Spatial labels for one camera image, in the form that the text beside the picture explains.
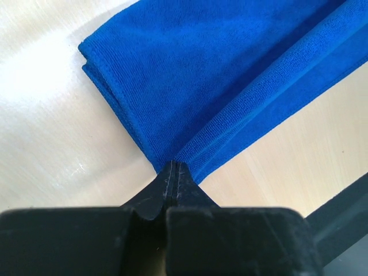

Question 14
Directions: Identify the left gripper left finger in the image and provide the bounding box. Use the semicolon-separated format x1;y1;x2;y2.
1;162;175;275

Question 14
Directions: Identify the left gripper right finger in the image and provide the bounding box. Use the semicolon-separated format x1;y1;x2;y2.
166;161;323;275

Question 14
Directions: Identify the blue towel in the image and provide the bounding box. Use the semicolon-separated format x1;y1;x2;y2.
78;1;367;182

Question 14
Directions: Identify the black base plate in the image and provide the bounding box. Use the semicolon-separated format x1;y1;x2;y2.
306;174;367;266

